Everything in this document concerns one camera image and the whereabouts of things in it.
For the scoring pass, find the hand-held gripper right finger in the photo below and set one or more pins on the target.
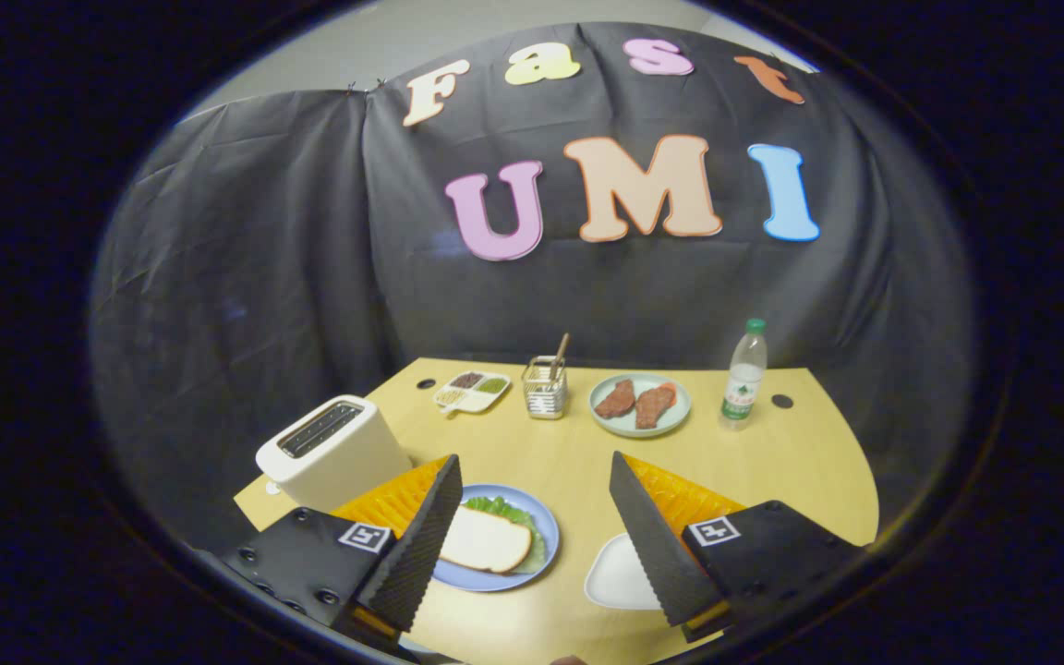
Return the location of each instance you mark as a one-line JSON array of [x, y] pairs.
[[647, 545]]

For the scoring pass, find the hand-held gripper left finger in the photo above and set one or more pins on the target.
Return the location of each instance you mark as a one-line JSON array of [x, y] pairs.
[[421, 545]]

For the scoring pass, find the toasted bread slice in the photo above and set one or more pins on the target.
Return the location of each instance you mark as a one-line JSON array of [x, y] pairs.
[[486, 540]]

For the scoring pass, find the green lettuce leaf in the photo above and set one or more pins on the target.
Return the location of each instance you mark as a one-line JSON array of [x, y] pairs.
[[504, 505]]

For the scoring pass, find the white plate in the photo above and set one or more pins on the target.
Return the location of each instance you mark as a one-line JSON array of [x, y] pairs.
[[620, 577]]

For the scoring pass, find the blue plate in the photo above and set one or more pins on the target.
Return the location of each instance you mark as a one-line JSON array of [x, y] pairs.
[[546, 517]]

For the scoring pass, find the white toaster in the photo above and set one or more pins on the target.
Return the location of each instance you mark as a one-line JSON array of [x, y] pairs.
[[347, 466]]

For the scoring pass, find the pale green oval plate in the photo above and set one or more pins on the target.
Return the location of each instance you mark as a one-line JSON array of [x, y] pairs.
[[643, 434]]

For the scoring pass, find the brown meat piece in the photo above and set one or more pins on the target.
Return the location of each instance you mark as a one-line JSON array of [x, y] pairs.
[[655, 406], [615, 400]]

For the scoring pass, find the white divided grain dish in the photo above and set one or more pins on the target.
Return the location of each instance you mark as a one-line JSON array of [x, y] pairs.
[[475, 403]]

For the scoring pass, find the clear water bottle green label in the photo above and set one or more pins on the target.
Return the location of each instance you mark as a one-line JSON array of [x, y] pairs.
[[743, 388]]

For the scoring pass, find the black backdrop cloth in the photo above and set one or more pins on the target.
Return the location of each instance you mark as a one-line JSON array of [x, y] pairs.
[[264, 277]]

